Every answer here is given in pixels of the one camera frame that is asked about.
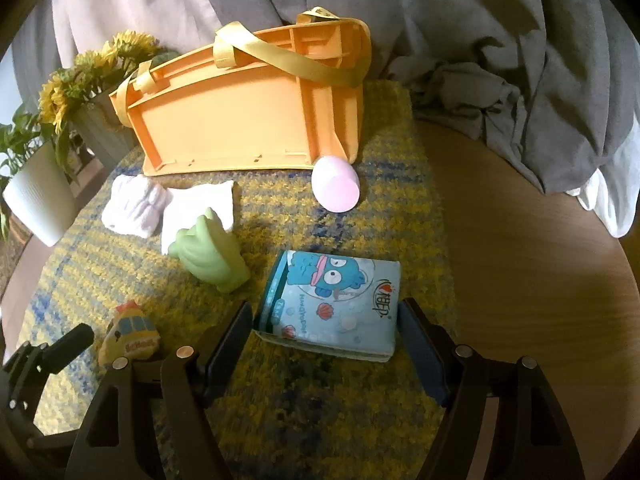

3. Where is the green leafy plant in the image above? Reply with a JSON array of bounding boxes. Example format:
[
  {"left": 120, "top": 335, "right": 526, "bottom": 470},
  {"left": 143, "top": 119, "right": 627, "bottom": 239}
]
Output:
[{"left": 0, "top": 105, "right": 76, "bottom": 241}]

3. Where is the pink egg-shaped soft toy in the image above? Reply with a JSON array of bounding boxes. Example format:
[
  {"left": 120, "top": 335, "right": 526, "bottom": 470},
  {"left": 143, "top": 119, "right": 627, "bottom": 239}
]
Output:
[{"left": 311, "top": 156, "right": 361, "bottom": 212}]

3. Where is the grey-green ribbed vase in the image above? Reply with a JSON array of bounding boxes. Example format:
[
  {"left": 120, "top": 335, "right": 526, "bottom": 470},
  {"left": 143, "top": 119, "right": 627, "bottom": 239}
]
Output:
[{"left": 70, "top": 87, "right": 138, "bottom": 171}]

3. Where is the white cloth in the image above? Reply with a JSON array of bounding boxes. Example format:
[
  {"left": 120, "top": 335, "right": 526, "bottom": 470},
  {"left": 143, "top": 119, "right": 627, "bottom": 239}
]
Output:
[{"left": 161, "top": 180, "right": 236, "bottom": 255}]

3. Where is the grey curtain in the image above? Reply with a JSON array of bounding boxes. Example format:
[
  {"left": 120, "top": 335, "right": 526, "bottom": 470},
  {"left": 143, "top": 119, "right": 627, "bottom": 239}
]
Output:
[
  {"left": 185, "top": 0, "right": 640, "bottom": 196},
  {"left": 12, "top": 7, "right": 66, "bottom": 126}
]

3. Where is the white curtain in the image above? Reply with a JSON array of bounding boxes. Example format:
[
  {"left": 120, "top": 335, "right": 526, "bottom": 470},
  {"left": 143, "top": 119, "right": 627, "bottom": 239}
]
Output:
[{"left": 567, "top": 157, "right": 640, "bottom": 238}]

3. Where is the orange plastic crate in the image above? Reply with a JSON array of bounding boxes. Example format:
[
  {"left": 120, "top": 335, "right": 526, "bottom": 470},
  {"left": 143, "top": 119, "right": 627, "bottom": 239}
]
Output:
[{"left": 109, "top": 6, "right": 372, "bottom": 177}]

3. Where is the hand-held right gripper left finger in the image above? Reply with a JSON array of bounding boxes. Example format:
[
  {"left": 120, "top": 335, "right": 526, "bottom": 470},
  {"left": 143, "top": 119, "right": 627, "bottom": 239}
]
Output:
[{"left": 65, "top": 301, "right": 253, "bottom": 480}]

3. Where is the yellow blue plaid mat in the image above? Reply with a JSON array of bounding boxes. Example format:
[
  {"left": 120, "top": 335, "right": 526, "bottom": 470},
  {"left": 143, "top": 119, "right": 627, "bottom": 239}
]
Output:
[{"left": 0, "top": 80, "right": 458, "bottom": 480}]

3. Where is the white ribbed plant pot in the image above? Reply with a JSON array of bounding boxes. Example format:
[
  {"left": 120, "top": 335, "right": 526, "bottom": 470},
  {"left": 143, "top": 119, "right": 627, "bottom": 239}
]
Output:
[{"left": 2, "top": 140, "right": 83, "bottom": 247}]

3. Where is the yellow bus plush toy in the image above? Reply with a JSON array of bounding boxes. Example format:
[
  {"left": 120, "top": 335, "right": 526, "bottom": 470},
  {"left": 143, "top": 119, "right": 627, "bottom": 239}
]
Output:
[{"left": 97, "top": 301, "right": 162, "bottom": 368}]

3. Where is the blue cartoon tissue pack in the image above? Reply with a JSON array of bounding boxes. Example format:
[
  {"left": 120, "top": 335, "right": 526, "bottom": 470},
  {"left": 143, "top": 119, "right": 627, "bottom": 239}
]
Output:
[{"left": 253, "top": 250, "right": 402, "bottom": 362}]

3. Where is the white towel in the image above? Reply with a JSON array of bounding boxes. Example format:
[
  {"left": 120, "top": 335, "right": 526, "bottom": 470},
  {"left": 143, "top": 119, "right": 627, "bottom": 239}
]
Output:
[{"left": 101, "top": 175, "right": 168, "bottom": 241}]

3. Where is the pale pink curtain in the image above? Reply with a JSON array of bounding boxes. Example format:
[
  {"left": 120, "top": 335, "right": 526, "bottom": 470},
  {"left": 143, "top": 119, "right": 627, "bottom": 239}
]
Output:
[{"left": 52, "top": 0, "right": 281, "bottom": 68}]

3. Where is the artificial sunflower bouquet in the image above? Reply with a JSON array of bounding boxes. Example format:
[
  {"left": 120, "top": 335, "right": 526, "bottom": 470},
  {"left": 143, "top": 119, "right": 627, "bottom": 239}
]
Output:
[{"left": 39, "top": 31, "right": 168, "bottom": 136}]

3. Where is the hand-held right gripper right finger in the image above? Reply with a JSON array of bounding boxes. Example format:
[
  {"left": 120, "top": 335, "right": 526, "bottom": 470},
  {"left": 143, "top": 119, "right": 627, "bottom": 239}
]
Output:
[{"left": 399, "top": 298, "right": 586, "bottom": 480}]

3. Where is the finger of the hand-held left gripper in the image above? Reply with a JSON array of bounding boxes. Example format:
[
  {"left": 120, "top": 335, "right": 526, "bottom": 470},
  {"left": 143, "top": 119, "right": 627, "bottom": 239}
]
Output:
[{"left": 42, "top": 324, "right": 96, "bottom": 376}]

